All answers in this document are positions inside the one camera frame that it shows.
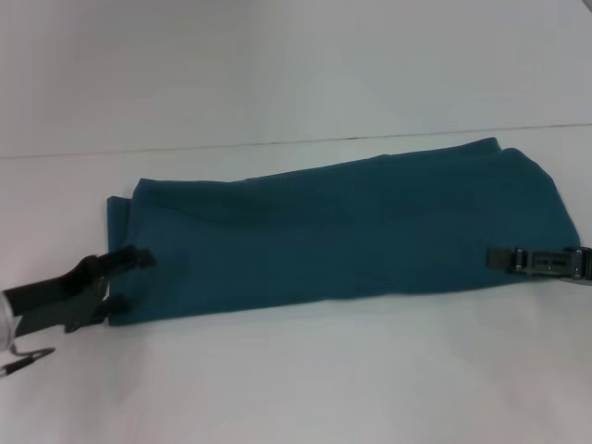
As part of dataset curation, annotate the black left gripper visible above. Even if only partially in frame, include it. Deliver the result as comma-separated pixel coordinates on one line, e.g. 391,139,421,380
2,246,157,337

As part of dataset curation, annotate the teal blue printed T-shirt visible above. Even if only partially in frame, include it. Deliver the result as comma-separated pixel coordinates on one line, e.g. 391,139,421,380
105,136,592,328

